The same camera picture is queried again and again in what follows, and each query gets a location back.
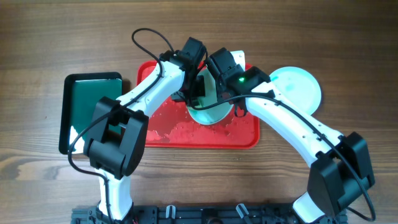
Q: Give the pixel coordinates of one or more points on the black water tray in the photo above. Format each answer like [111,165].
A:
[81,93]

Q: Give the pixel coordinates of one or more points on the red plastic tray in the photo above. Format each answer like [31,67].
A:
[172,126]

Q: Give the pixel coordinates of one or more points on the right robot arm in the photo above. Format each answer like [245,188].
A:
[340,166]

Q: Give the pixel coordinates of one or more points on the light blue plate top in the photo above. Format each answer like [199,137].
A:
[211,115]

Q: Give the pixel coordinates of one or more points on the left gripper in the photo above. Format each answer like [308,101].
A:
[201,91]

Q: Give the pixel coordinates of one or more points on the white plate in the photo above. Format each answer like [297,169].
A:
[299,86]

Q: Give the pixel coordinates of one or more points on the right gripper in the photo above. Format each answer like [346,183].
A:
[220,94]

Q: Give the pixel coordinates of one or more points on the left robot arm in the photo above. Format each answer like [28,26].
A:
[116,138]

